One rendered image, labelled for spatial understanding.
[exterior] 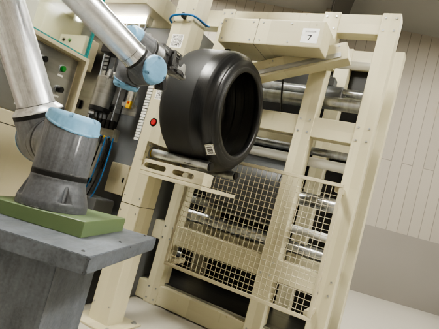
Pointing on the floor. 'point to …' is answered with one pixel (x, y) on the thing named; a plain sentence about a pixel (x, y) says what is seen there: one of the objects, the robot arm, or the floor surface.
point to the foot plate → (107, 326)
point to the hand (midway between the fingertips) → (181, 79)
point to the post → (144, 181)
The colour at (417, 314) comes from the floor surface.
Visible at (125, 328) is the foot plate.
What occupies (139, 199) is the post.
